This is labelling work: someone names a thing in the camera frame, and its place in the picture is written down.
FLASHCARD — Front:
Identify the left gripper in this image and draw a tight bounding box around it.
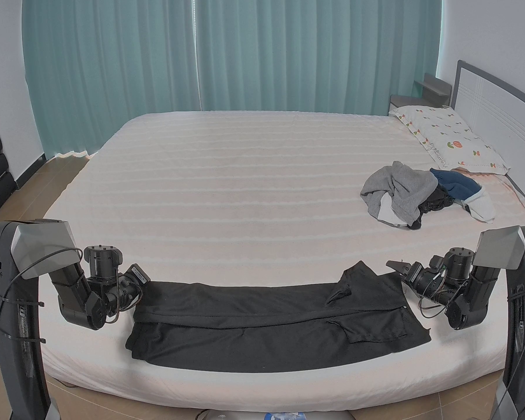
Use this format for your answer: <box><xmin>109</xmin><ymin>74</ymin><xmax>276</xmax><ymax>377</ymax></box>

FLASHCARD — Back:
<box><xmin>116</xmin><ymin>263</ymin><xmax>151</xmax><ymax>310</ymax></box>

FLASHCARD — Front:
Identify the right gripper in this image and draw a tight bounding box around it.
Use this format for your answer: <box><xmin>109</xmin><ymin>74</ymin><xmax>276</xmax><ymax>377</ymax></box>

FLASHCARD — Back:
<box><xmin>385</xmin><ymin>259</ymin><xmax>434</xmax><ymax>296</ymax></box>

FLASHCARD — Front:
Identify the black T-shirt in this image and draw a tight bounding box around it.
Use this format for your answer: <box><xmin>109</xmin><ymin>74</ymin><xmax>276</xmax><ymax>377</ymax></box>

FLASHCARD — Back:
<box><xmin>125</xmin><ymin>260</ymin><xmax>432</xmax><ymax>373</ymax></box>

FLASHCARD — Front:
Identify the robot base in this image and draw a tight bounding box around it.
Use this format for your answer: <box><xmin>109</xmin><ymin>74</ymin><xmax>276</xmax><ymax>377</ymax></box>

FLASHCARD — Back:
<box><xmin>199</xmin><ymin>407</ymin><xmax>346</xmax><ymax>420</ymax></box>

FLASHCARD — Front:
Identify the pile of clothes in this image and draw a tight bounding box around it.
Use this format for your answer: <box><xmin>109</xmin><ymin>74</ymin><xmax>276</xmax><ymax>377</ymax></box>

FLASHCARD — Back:
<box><xmin>360</xmin><ymin>161</ymin><xmax>496</xmax><ymax>230</ymax></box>

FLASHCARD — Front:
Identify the bed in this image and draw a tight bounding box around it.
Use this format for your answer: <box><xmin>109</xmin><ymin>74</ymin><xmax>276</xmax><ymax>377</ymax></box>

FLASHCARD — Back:
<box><xmin>39</xmin><ymin>59</ymin><xmax>525</xmax><ymax>410</ymax></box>

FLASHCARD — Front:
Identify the white printed pillow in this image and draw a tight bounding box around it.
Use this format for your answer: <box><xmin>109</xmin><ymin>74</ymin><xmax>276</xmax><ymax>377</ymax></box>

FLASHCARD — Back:
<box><xmin>388</xmin><ymin>104</ymin><xmax>511</xmax><ymax>176</ymax></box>

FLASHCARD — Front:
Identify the grey bedside table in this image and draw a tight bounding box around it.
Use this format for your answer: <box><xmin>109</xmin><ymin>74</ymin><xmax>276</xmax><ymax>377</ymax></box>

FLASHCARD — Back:
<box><xmin>389</xmin><ymin>73</ymin><xmax>452</xmax><ymax>115</ymax></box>

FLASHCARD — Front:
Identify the blue-green curtain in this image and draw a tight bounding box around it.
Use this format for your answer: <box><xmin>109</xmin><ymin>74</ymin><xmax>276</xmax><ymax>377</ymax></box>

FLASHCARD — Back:
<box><xmin>194</xmin><ymin>0</ymin><xmax>445</xmax><ymax>115</ymax></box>
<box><xmin>21</xmin><ymin>0</ymin><xmax>200</xmax><ymax>159</ymax></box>

